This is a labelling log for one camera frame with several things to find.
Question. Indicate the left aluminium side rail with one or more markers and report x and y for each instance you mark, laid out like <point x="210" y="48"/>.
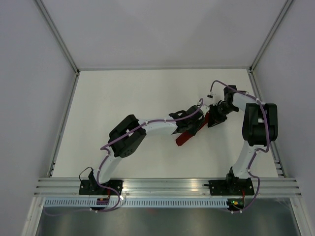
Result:
<point x="59" y="136"/>

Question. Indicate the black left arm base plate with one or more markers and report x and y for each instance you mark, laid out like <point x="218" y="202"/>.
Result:
<point x="112" y="188"/>

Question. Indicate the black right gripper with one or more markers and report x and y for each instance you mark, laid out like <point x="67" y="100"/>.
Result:
<point x="214" y="118"/>

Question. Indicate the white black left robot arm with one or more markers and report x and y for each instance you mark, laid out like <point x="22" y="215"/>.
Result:
<point x="127" y="136"/>

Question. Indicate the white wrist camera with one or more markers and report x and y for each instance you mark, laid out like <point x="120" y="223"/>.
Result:
<point x="204" y="109"/>
<point x="213" y="98"/>

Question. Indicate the left aluminium frame post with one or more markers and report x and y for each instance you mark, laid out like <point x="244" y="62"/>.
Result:
<point x="56" y="34"/>

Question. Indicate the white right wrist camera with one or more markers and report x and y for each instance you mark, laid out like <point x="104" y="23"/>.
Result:
<point x="213" y="98"/>

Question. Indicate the aluminium front rail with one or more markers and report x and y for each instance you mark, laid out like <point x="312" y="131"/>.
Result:
<point x="169" y="187"/>

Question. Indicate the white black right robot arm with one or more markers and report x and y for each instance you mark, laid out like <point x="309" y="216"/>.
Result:
<point x="259" y="129"/>

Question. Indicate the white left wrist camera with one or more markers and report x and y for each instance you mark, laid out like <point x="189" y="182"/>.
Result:
<point x="204" y="109"/>

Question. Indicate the aluminium frame post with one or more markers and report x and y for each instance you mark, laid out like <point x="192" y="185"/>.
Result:
<point x="280" y="17"/>
<point x="56" y="34"/>

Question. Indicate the dark red cloth napkin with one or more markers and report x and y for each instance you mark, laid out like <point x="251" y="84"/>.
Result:
<point x="184" y="137"/>

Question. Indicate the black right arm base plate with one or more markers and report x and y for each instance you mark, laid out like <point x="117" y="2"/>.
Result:
<point x="234" y="188"/>

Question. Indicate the white slotted cable duct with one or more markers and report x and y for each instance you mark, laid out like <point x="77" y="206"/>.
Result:
<point x="139" y="202"/>

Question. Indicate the aluminium side rail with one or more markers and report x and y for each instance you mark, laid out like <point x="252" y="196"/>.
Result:
<point x="270" y="116"/>
<point x="59" y="136"/>

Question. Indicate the right aluminium frame post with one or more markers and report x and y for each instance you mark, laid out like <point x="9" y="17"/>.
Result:
<point x="280" y="17"/>

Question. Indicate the right aluminium side rail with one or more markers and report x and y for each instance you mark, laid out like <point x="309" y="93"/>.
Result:
<point x="270" y="116"/>

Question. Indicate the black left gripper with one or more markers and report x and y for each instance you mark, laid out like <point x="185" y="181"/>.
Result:
<point x="199" y="123"/>

